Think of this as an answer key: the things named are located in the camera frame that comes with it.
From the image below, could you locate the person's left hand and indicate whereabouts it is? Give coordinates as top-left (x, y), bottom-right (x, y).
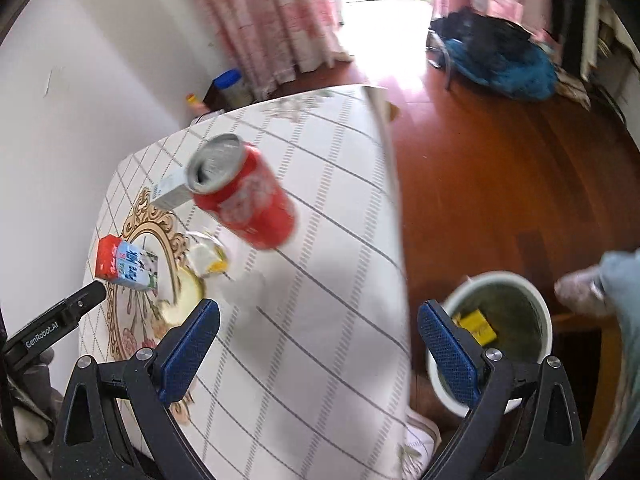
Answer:
top-left (7, 347), bottom-right (57, 443)

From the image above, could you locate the white cabinet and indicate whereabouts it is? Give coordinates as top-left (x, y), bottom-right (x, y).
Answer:
top-left (555, 0), bottom-right (640, 126)

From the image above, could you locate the crumpled yellow white wrapper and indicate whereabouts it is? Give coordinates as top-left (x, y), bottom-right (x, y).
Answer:
top-left (185, 230), bottom-right (232, 278)

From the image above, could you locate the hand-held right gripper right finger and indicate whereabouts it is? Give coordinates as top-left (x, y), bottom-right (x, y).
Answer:
top-left (417, 300), bottom-right (586, 480)

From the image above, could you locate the person's grey trouser leg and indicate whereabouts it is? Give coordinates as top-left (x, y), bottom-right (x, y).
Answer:
top-left (595, 250), bottom-right (640, 463)

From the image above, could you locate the white checked tablecloth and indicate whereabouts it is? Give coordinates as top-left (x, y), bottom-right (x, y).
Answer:
top-left (75, 85), bottom-right (441, 480)

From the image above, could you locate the person's foot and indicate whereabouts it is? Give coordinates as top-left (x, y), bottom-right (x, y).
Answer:
top-left (554, 265), bottom-right (608, 318)

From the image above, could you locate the red soda can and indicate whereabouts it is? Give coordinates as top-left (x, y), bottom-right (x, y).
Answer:
top-left (186, 133), bottom-right (299, 251)

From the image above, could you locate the small grey white carton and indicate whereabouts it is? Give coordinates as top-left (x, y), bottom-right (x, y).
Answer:
top-left (151, 167), bottom-right (196, 211)

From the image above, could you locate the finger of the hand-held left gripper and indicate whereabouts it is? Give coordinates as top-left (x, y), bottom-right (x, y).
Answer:
top-left (60, 280), bottom-right (107, 315)

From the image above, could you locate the yellow packet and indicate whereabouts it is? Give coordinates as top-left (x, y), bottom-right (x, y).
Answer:
top-left (452, 310), bottom-right (498, 347)

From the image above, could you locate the white round waste bin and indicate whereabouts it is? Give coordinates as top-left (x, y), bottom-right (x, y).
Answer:
top-left (425, 271), bottom-right (553, 416)

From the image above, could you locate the blue round chair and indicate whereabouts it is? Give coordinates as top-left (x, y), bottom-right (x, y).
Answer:
top-left (427, 10), bottom-right (558, 101)

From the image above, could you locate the black clothes pile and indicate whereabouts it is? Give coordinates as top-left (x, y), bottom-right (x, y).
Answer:
top-left (430, 9), bottom-right (541, 61)

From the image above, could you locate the red blue milk carton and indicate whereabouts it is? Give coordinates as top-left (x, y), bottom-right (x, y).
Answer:
top-left (95, 235), bottom-right (160, 292)

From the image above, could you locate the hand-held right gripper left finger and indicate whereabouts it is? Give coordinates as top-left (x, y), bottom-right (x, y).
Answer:
top-left (50, 299), bottom-right (221, 480)

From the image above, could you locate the jar with blue lid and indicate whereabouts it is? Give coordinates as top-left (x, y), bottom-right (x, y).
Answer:
top-left (212, 69), bottom-right (253, 108)

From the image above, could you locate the dark box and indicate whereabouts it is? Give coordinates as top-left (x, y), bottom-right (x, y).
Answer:
top-left (202, 82), bottom-right (228, 111)

